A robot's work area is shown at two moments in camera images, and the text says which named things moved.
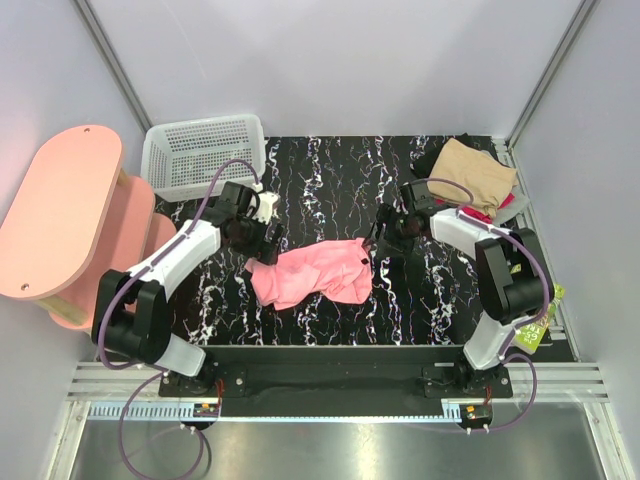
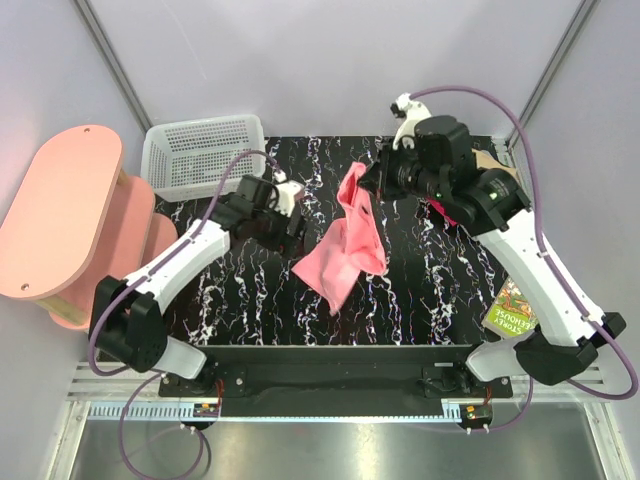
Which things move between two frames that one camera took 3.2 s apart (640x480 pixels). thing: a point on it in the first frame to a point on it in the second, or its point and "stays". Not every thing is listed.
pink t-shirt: x=341 y=270 to x=353 y=246
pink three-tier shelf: x=74 y=217 stays
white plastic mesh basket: x=182 y=160 stays
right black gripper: x=386 y=214 to x=373 y=180
